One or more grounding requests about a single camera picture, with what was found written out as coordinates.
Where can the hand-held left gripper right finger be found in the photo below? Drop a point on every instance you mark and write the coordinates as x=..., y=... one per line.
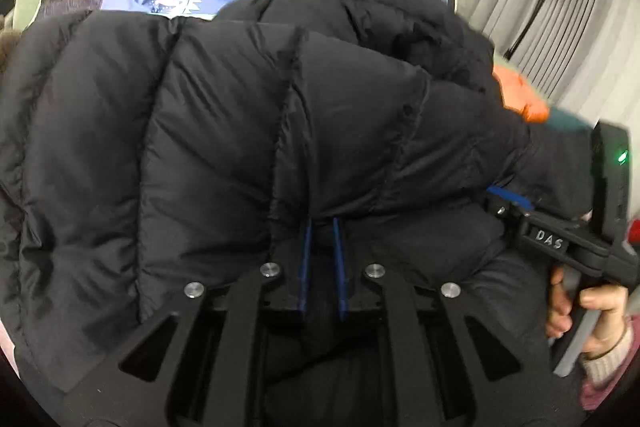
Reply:
x=340, y=267

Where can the orange puffer jacket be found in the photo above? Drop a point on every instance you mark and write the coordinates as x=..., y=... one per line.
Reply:
x=520, y=97

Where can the black puffer jacket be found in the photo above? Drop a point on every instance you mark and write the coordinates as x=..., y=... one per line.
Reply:
x=200, y=107

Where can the grey curtain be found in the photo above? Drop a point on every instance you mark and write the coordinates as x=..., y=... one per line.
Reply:
x=590, y=32

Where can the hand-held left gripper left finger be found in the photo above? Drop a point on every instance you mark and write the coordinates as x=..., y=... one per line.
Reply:
x=305, y=267

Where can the dark green velvet garment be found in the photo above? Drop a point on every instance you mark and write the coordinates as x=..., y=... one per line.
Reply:
x=570, y=122

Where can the person's right hand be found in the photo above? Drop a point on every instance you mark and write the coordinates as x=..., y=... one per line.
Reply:
x=607, y=307

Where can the person's right forearm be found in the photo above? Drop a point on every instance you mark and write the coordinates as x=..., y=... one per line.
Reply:
x=607, y=369

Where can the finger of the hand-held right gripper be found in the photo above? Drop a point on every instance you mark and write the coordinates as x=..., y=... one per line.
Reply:
x=507, y=202

